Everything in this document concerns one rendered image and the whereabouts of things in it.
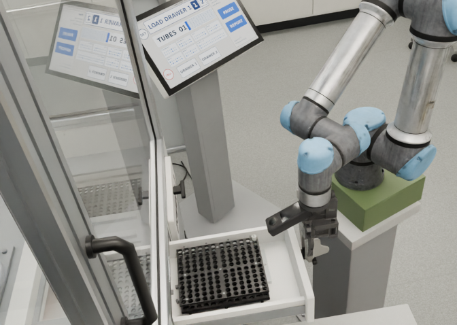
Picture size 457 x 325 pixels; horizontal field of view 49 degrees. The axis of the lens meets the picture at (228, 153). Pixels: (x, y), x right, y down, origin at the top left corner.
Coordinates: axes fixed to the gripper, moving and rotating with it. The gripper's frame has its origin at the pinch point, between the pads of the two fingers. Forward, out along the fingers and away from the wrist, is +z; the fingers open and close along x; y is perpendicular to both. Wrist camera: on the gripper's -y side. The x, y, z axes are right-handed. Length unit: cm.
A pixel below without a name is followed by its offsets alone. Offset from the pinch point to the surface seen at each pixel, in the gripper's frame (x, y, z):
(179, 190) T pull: 30.7, -31.3, -0.3
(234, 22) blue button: 108, -3, -15
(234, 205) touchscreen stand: 105, -12, 85
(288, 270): 0.7, -4.5, 7.1
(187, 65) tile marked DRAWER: 87, -24, -10
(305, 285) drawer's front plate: -11.1, -2.6, -2.1
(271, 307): -12.6, -11.5, 2.3
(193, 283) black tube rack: -3.2, -29.5, 0.8
